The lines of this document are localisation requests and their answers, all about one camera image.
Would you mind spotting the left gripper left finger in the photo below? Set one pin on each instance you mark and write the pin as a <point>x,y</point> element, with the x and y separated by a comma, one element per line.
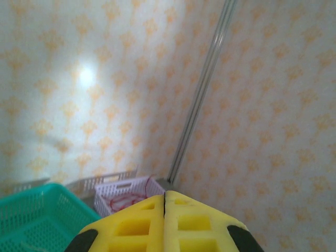
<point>136,236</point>

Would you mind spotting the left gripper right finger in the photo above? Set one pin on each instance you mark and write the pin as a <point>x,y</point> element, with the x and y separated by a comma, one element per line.
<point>199,231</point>

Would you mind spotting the lilac plastic basket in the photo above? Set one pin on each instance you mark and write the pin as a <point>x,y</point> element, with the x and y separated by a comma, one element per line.
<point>118,187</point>

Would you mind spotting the teal plastic basket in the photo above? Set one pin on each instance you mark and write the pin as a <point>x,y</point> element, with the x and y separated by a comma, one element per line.
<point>39,215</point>

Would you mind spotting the aluminium frame post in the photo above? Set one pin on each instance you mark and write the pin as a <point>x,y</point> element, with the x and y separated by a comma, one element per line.
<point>204,92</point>

